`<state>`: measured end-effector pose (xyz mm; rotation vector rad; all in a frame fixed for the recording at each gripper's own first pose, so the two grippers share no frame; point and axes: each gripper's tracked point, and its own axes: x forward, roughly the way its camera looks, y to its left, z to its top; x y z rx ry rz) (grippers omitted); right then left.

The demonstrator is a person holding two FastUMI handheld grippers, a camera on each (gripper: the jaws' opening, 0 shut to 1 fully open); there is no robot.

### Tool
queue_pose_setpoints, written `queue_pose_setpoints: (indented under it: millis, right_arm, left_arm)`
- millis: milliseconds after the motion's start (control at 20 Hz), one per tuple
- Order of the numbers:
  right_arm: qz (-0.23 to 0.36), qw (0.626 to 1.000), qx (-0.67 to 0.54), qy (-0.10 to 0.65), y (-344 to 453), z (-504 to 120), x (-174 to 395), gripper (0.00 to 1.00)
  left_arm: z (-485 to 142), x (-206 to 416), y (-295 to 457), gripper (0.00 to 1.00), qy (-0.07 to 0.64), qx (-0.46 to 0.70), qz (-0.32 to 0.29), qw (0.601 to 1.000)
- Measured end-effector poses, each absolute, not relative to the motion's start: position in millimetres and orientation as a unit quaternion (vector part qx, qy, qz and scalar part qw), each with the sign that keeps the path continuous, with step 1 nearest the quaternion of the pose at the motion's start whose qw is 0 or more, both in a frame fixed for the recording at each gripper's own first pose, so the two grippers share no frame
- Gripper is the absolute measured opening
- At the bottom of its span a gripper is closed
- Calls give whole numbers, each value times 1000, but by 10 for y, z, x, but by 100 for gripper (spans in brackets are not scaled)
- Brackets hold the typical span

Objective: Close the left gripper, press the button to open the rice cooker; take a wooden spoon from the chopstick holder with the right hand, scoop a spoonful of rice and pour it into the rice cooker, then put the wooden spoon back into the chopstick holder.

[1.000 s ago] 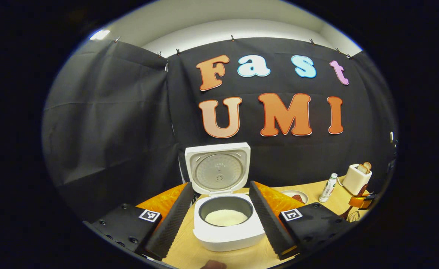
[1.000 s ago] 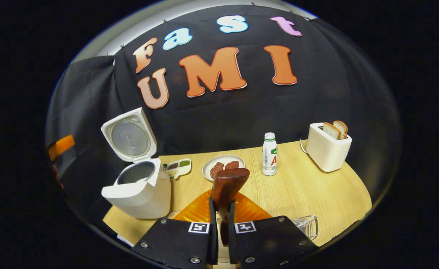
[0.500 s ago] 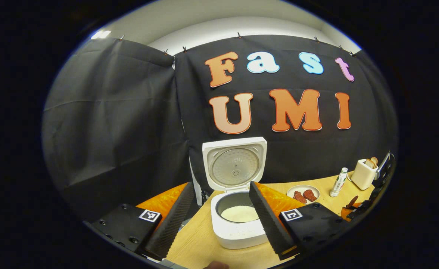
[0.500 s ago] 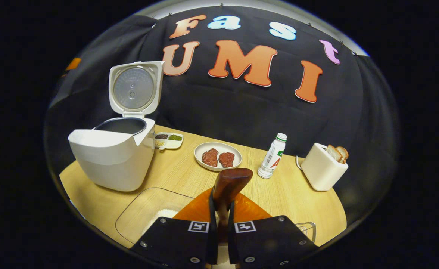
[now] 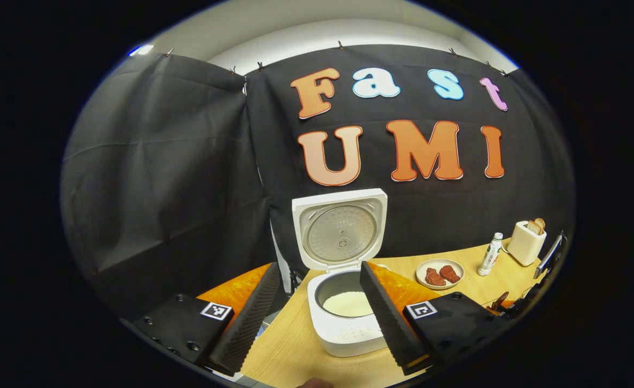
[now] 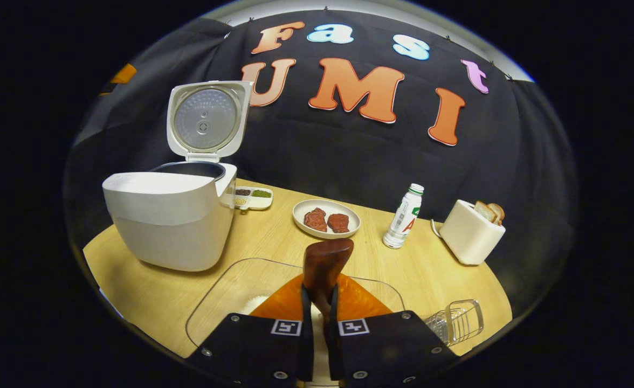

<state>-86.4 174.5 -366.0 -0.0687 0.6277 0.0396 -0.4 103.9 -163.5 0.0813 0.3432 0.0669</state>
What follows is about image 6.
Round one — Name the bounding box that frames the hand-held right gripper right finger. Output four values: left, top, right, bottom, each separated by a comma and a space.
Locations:
328, 274, 460, 386

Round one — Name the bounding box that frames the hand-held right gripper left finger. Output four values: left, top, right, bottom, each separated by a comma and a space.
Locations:
186, 274, 315, 386

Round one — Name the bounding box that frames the clear wire chopstick holder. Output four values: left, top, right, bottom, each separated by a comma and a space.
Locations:
424, 299, 484, 347

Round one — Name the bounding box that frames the brown wooden spoon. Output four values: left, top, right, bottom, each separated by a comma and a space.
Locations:
302, 238, 354, 345

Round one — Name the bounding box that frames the white rice cooker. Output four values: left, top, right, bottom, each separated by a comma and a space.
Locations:
102, 81, 253, 272

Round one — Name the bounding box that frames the clear glass rice tray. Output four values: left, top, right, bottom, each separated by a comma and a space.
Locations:
185, 258, 405, 359

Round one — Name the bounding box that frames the white milk bottle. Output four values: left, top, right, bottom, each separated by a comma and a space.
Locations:
383, 183, 425, 250

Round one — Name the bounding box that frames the white toaster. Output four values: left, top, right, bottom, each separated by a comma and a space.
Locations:
439, 199, 506, 266

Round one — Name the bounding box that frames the white divided condiment tray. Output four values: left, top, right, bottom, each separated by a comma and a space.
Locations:
234, 186, 273, 211

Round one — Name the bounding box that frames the white round plate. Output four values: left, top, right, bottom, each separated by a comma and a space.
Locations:
292, 199, 361, 239

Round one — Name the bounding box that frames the row of black cloth clips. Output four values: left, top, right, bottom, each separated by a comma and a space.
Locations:
225, 5, 513, 80

